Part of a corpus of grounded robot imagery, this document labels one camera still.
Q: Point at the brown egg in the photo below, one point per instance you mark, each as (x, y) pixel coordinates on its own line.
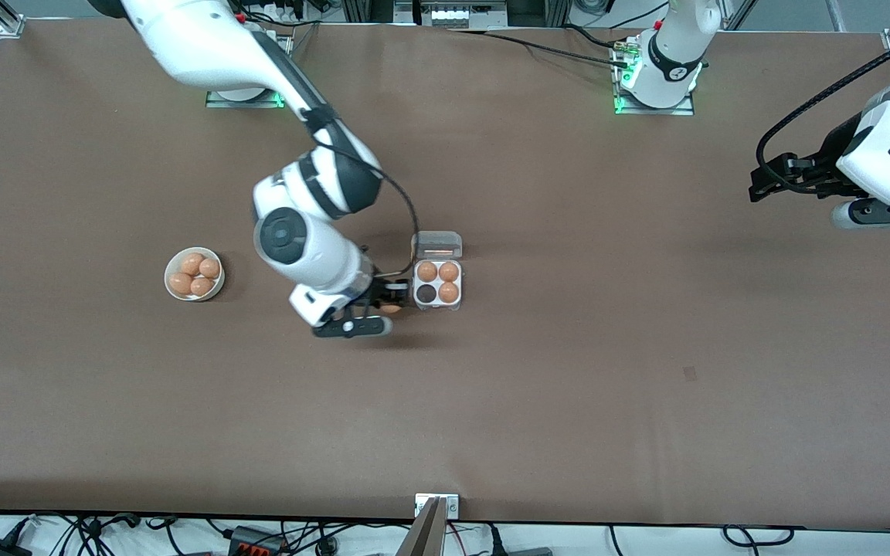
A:
(449, 292)
(211, 268)
(181, 283)
(427, 271)
(202, 287)
(192, 264)
(391, 309)
(449, 271)

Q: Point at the aluminium camera beam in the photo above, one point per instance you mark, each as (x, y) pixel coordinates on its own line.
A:
(423, 533)

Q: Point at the clear plastic egg box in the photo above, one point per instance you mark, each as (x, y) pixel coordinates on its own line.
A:
(437, 241)

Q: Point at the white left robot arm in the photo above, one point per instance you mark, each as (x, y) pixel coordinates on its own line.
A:
(673, 54)

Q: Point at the black box orange connectors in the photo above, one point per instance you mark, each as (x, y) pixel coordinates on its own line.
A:
(256, 539)

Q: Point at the silver camera mount bracket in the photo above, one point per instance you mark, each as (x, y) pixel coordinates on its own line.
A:
(453, 506)

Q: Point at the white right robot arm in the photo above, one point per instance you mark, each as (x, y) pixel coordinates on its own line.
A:
(205, 46)

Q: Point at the white bowl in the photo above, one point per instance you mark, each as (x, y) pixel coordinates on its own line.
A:
(169, 266)

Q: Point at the white power strip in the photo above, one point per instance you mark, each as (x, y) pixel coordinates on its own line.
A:
(453, 14)

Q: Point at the flat dark power adapter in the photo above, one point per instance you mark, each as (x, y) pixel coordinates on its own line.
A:
(528, 551)

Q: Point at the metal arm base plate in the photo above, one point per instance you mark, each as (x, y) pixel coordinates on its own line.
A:
(653, 111)
(259, 103)

